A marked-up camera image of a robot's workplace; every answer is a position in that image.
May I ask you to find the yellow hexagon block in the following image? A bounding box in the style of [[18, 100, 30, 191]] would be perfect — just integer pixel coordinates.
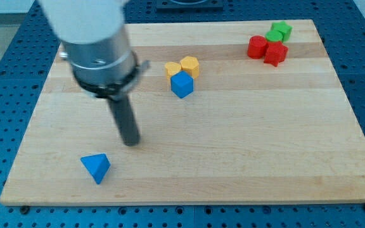
[[180, 56, 200, 79]]

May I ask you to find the red cylinder block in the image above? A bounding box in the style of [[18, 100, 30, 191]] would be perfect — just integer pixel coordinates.
[[247, 35, 267, 59]]

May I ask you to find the blue triangle block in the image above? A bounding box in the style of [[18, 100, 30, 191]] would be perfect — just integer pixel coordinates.
[[80, 153, 110, 184]]

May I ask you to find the blue cube block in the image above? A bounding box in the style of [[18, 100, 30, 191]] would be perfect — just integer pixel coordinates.
[[170, 71, 194, 98]]

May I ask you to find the light wooden board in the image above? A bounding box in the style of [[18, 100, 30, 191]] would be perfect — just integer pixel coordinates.
[[0, 20, 365, 206]]

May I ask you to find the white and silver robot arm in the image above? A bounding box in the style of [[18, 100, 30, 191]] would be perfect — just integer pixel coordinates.
[[40, 0, 149, 146]]

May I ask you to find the red star block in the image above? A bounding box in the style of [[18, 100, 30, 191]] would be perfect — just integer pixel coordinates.
[[264, 41, 288, 67]]

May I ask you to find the green cylinder block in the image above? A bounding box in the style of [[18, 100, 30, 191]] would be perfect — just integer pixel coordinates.
[[265, 30, 283, 42]]

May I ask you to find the green star block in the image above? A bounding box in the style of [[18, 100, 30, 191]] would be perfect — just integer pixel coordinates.
[[271, 21, 293, 42]]

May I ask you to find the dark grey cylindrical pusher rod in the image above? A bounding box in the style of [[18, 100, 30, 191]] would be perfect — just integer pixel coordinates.
[[107, 96, 140, 146]]

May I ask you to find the yellow heart block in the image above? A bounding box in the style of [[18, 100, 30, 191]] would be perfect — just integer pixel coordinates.
[[164, 61, 182, 80]]

